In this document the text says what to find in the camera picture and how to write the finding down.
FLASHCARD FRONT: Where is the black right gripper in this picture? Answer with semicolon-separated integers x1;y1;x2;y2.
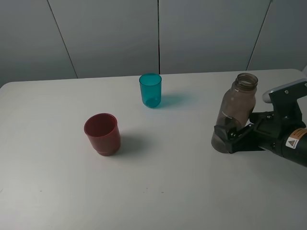
214;111;307;160

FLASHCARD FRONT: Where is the brown translucent water bottle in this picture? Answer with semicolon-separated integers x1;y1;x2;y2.
211;72;259;153

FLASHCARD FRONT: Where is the teal translucent plastic cup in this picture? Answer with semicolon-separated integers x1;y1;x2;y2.
139;73;162;108

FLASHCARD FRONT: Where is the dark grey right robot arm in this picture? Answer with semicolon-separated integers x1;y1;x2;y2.
214;111;307;167

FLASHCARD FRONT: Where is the red plastic cup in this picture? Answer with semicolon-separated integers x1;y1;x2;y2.
84;113;121;156

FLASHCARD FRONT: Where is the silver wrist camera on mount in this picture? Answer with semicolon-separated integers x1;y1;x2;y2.
262;78;307;121

